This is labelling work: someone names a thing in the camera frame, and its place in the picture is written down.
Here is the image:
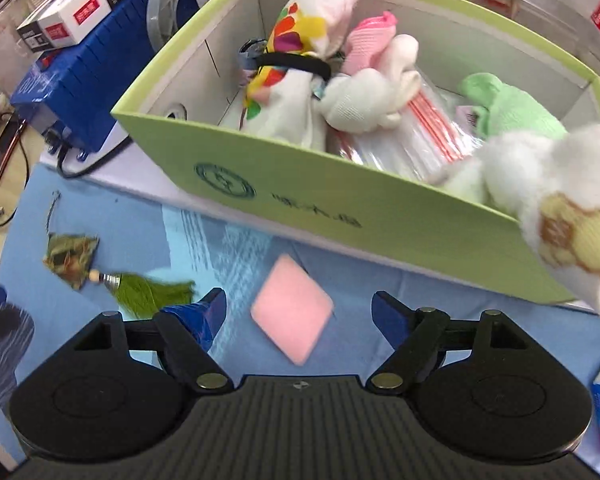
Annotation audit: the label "pink sponge block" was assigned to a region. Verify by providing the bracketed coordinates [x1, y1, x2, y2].
[250, 255, 334, 366]

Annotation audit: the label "green tassel sachet charm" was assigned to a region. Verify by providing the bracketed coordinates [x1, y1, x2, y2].
[42, 188, 197, 320]

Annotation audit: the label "floral white cloth bundle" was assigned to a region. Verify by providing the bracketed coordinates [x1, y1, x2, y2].
[240, 0, 358, 152]

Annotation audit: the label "white rolled socks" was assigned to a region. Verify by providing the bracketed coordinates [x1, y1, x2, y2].
[317, 35, 422, 134]

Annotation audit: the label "green cardboard box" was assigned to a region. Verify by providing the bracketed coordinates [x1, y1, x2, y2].
[112, 0, 600, 304]

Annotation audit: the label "striped dark cloth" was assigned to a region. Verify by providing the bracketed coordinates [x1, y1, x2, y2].
[0, 302, 34, 412]

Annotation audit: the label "white red small box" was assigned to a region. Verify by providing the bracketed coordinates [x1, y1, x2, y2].
[17, 0, 122, 53]

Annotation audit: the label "clear zip bags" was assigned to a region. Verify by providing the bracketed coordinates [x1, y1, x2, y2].
[326, 78, 482, 181]

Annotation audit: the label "green soft toy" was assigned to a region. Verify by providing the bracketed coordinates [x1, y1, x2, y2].
[460, 73, 567, 140]

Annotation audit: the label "white plush with yellow patch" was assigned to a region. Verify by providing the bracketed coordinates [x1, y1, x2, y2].
[429, 124, 600, 315]

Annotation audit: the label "pink mesh cloth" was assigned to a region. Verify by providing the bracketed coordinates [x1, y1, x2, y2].
[340, 11, 398, 76]

